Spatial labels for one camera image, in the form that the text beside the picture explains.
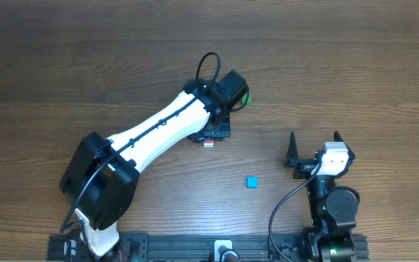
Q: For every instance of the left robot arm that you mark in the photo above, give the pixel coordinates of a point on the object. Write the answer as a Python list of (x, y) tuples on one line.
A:
[(166, 127)]

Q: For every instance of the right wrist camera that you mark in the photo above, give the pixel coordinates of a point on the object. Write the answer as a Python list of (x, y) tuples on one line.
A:
[(335, 158)]

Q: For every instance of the mounting rail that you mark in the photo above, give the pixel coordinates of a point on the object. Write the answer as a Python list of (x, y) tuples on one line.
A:
[(187, 247)]

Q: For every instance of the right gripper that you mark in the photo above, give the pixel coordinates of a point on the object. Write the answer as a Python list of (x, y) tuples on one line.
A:
[(304, 168)]

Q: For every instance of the green cube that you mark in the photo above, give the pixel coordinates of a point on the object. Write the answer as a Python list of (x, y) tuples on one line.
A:
[(248, 99)]

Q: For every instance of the white cube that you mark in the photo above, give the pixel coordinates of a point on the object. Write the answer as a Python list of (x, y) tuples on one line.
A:
[(208, 145)]

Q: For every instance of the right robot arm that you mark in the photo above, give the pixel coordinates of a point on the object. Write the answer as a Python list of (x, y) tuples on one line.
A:
[(340, 207)]

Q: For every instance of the blue cube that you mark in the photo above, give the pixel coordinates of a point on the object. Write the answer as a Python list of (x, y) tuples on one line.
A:
[(252, 182)]

